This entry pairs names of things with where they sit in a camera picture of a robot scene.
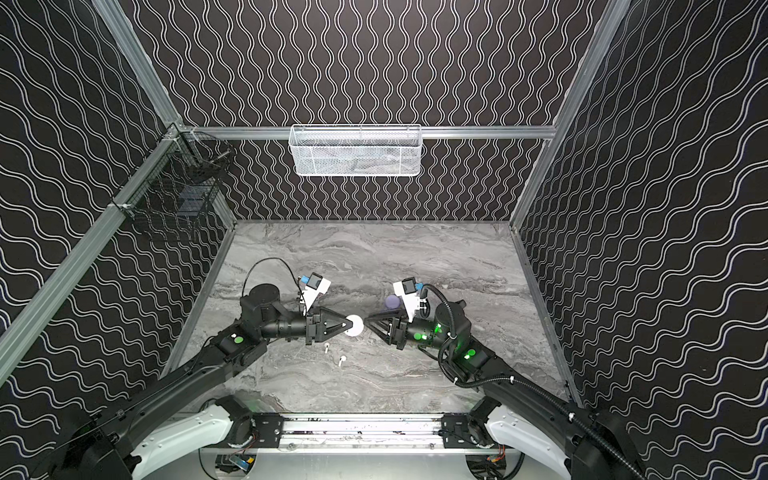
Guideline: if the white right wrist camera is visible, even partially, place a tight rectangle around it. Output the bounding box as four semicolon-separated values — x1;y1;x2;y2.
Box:
392;277;422;322

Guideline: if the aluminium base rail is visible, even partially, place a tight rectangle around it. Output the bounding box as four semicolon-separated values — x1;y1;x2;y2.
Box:
203;411;529;454

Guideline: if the white wire mesh basket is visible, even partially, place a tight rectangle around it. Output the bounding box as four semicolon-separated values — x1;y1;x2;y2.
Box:
288;124;424;177

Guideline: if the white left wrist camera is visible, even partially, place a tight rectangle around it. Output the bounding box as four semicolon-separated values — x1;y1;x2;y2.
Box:
300;272;331;314

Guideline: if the purple earbud charging case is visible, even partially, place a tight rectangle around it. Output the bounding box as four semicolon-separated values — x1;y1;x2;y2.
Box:
385;294;401;310

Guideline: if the aluminium frame post right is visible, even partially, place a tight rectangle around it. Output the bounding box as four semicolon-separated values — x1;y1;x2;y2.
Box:
510;0;631;233

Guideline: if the black wire basket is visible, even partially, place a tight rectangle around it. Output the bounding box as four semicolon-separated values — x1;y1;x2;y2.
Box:
120;131;235;244

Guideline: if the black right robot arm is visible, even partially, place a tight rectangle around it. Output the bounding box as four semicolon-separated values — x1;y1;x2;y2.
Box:
364;300;646;479

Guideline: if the white earbud charging case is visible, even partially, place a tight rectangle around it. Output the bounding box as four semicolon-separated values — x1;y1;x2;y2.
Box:
345;315;365;337

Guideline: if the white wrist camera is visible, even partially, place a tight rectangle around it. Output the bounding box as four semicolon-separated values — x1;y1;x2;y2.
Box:
300;272;331;314
392;277;422;322

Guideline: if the aluminium frame back bar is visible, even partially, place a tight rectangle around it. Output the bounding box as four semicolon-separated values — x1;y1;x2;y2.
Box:
184;125;556;141

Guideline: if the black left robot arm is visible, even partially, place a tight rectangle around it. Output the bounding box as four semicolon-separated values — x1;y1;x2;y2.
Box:
33;283;363;479

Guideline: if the aluminium frame post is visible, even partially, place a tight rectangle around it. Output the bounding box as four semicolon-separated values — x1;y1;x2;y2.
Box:
510;0;631;233
1;1;181;381

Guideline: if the aluminium frame post left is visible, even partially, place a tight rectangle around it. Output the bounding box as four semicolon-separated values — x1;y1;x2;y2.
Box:
1;1;181;381

